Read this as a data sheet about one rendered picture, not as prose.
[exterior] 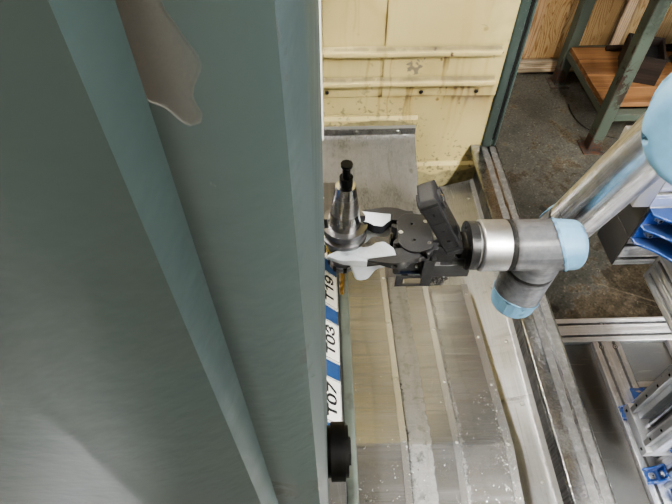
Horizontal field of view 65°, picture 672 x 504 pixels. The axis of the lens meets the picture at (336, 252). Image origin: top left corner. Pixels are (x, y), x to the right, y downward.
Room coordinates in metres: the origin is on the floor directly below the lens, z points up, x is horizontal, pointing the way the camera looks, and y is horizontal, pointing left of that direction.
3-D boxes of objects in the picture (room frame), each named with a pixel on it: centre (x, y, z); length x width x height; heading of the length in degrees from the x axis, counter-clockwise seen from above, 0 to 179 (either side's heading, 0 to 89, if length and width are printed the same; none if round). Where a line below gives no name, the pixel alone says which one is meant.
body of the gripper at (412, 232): (0.48, -0.14, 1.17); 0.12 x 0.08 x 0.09; 91
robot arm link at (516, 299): (0.50, -0.30, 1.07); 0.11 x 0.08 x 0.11; 141
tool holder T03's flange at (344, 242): (0.48, -0.01, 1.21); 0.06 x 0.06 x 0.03
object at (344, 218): (0.48, -0.01, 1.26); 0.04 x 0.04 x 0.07
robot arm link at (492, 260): (0.49, -0.22, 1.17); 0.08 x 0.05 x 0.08; 2
